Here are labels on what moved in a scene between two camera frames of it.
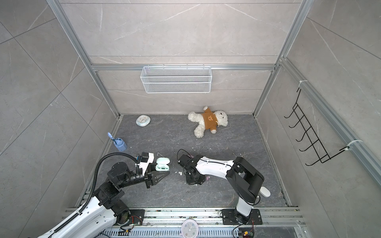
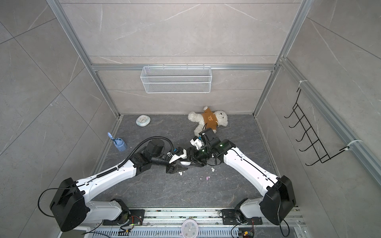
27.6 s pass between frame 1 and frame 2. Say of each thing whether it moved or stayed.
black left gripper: moved
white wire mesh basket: stayed
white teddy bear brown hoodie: stayed
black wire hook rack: stayed
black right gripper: moved
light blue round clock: stayed
